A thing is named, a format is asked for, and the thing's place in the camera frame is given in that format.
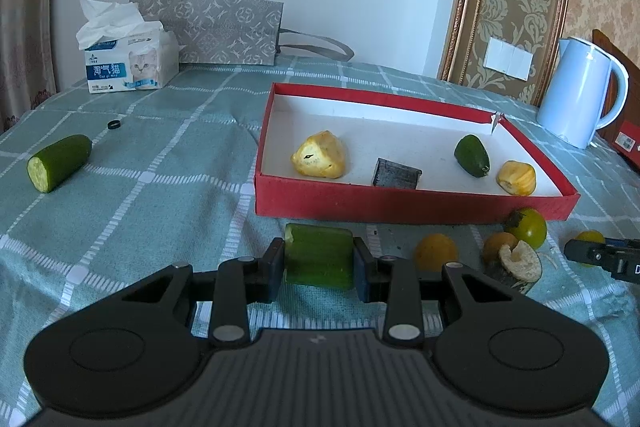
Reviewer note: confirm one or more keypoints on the tissue pack with cat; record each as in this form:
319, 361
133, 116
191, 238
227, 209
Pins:
124, 52

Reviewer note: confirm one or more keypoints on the white wall switch panel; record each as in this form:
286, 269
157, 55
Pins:
507, 59

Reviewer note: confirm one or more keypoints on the grey patterned paper bag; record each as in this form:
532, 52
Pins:
237, 32

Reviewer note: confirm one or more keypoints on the cut green cucumber piece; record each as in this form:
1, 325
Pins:
318, 256

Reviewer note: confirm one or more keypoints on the dark green cucumber end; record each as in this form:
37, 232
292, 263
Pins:
472, 156

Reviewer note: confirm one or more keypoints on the green checked tablecloth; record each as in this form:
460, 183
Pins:
170, 178

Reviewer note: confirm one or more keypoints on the small yellow fruit chunk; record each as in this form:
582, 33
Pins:
517, 178

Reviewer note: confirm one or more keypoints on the dark grey block piece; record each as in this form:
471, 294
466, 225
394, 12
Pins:
388, 174

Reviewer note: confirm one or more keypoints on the red box lid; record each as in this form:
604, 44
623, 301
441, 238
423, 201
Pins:
627, 143

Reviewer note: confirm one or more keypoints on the light blue electric kettle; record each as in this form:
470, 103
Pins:
587, 92

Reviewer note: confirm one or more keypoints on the green cucumber piece on cloth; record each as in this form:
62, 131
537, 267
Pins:
52, 165

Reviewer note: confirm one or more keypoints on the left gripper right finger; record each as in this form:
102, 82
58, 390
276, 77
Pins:
396, 282

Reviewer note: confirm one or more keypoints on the dark peeled vegetable piece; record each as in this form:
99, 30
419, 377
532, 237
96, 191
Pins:
518, 268

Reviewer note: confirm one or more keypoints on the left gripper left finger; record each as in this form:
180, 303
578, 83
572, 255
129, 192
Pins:
237, 283

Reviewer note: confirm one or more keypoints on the red shallow cardboard box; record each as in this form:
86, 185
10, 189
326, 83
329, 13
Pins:
415, 132

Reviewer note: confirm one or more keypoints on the large yellow fruit chunk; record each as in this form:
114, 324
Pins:
321, 155

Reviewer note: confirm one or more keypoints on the beige patterned curtain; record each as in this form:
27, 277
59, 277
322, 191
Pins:
27, 74

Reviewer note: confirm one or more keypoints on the green tomato with calyx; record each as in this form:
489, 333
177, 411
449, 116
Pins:
527, 225

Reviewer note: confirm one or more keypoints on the yellow-green tomato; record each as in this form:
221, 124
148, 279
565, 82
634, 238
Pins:
590, 239

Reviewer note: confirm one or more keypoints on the small orange round fruit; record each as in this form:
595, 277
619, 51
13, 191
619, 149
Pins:
493, 244

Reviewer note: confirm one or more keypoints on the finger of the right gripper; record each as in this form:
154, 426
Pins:
620, 257

